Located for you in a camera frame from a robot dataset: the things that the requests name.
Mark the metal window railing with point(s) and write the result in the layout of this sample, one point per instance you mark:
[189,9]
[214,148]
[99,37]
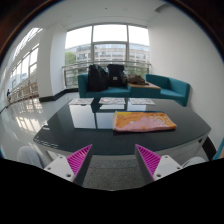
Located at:
[71,72]

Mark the orange and pink folded towel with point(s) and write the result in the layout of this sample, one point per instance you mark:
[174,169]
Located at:
[142,122]

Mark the teal sofa left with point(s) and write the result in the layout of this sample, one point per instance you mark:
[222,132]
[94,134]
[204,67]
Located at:
[109,92]

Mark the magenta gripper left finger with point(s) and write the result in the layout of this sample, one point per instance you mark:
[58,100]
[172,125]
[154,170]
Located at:
[73,167]

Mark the black backpack left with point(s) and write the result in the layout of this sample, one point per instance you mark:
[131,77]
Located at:
[97,78]

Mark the black glossy coffee table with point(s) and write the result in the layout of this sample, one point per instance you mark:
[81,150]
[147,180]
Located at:
[75,126]

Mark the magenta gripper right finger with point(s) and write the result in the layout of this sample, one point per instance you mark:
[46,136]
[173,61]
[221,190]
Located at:
[153,166]

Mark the wooden corner side table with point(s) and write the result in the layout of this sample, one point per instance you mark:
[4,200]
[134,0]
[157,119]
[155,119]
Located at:
[144,91]

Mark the teal sofa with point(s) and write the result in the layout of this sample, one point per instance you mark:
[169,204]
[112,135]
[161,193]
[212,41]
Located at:
[109,92]
[170,88]

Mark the black backpack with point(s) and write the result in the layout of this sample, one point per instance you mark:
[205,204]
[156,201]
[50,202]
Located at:
[116,75]
[97,78]

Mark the teal sofa right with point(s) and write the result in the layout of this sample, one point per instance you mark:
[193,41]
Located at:
[170,88]

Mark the right magazine on table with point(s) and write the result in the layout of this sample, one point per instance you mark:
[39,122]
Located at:
[141,101]

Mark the black backpack right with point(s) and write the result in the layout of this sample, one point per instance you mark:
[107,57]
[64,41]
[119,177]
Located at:
[116,75]

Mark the left magazine on table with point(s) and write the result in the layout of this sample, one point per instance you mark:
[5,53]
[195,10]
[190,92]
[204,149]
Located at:
[81,101]

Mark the brown bag on side table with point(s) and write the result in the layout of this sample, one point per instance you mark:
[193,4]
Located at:
[135,79]

